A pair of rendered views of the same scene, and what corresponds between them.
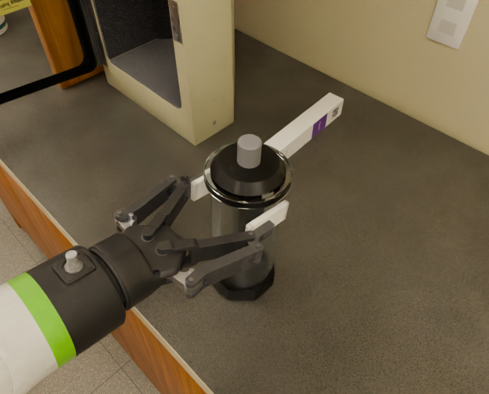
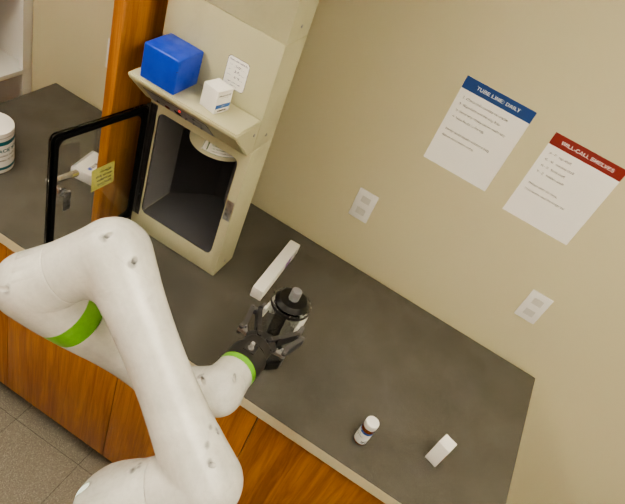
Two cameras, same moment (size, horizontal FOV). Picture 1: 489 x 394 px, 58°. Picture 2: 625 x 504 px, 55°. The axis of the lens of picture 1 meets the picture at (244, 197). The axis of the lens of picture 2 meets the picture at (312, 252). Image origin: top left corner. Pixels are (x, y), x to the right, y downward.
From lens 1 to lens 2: 1.08 m
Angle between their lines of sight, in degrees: 26
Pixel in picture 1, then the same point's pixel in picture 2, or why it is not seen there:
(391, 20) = (328, 199)
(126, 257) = (263, 344)
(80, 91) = not seen: hidden behind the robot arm
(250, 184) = (298, 310)
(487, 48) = (380, 226)
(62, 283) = (250, 354)
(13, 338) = (245, 373)
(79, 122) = not seen: hidden behind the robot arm
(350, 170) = (309, 292)
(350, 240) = (317, 334)
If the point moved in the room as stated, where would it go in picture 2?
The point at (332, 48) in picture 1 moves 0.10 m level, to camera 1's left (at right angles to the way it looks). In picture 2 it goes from (286, 205) to (259, 203)
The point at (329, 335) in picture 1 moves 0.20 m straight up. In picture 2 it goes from (316, 383) to (341, 340)
